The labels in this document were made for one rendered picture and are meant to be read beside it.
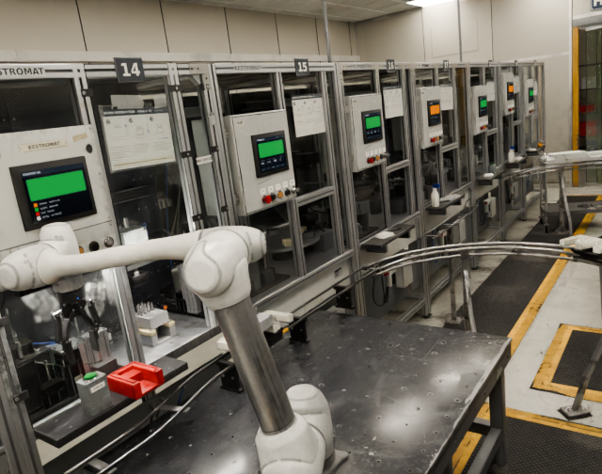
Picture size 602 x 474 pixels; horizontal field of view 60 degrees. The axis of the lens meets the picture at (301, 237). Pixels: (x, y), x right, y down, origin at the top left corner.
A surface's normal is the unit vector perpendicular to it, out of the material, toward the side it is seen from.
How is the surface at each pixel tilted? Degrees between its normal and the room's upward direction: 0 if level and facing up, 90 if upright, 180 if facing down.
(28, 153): 90
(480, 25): 90
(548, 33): 90
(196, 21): 90
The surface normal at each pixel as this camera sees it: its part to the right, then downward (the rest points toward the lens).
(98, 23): 0.81, 0.04
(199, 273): -0.21, 0.15
